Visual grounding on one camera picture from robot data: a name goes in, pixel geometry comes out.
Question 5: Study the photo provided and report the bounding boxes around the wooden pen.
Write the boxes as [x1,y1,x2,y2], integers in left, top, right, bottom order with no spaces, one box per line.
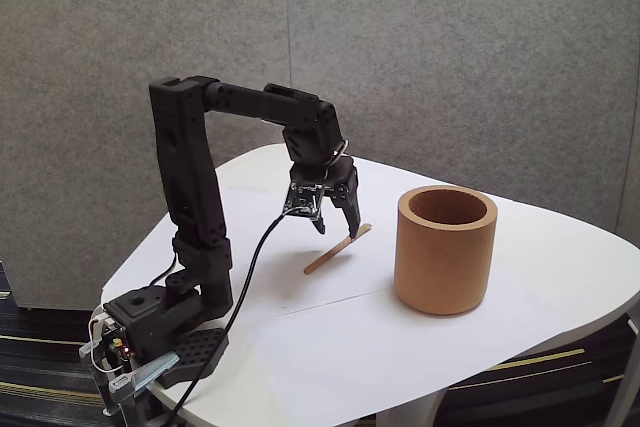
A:
[303,223,374,276]

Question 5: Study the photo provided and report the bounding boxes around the brown cylindrical pen holder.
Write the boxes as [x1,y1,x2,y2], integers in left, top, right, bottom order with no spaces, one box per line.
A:
[393,185,500,317]

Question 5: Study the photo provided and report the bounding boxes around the white table leg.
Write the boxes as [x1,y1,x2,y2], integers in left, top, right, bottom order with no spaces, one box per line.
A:
[374,385,447,427]
[606,311,640,427]

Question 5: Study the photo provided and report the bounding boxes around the grey metal table clamp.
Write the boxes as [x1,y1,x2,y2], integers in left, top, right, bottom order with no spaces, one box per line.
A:
[102,350,181,427]

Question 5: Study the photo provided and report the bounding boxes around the small camera circuit board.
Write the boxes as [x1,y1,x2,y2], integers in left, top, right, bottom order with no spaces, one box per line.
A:
[281,182,326,221]

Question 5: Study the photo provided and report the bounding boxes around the thick black camera cable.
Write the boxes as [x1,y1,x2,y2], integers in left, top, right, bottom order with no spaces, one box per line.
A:
[162,206,301,427]

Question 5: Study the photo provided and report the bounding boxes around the thin black motor cable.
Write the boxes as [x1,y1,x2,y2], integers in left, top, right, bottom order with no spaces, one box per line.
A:
[148,252,179,289]

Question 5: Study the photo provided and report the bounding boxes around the motor controller board with wires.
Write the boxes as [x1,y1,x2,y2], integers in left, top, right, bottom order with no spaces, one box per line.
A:
[78,307,136,377]

